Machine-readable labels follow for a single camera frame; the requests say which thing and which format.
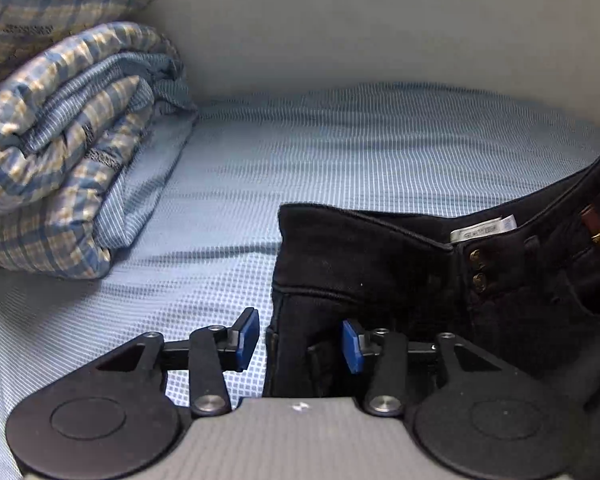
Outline black jeans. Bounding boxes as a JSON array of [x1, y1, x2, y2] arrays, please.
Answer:
[[262, 145, 600, 480]]

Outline blue checkered bed sheet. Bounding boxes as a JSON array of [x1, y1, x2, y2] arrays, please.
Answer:
[[0, 84, 600, 479]]

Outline folded plaid quilt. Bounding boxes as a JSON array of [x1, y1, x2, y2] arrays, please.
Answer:
[[0, 22, 197, 280]]

